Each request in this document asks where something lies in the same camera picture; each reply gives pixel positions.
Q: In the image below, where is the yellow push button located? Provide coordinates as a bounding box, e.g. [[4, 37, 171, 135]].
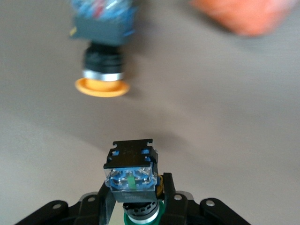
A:
[[69, 0, 138, 98]]

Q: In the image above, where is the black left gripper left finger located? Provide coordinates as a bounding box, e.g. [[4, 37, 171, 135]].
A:
[[14, 181, 118, 225]]

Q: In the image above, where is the orange 4680 cylinder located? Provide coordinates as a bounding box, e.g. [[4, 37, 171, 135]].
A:
[[188, 0, 298, 38]]

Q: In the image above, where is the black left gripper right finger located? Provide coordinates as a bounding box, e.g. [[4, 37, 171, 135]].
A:
[[161, 172, 253, 225]]

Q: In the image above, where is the green push button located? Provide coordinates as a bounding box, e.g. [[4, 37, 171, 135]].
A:
[[104, 138, 166, 225]]

